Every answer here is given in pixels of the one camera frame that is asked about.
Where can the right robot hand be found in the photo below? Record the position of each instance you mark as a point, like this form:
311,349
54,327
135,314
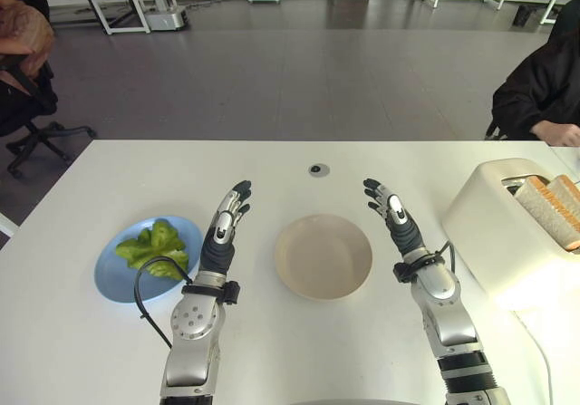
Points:
405,235

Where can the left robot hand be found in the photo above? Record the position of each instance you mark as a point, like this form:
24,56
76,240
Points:
217,253

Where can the green lettuce leaf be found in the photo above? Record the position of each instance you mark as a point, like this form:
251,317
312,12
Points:
158,242

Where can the cream toaster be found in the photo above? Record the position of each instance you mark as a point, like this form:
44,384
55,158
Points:
480,224

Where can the cream plate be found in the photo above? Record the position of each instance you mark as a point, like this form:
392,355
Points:
324,255

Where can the blue plate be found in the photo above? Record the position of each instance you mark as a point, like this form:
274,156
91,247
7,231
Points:
113,273

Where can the bread slice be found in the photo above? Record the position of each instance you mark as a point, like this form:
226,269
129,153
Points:
568,189
541,210

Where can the person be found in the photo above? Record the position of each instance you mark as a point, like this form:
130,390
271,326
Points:
20,33
539,83

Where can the black office chair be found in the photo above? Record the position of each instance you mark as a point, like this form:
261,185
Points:
31,119

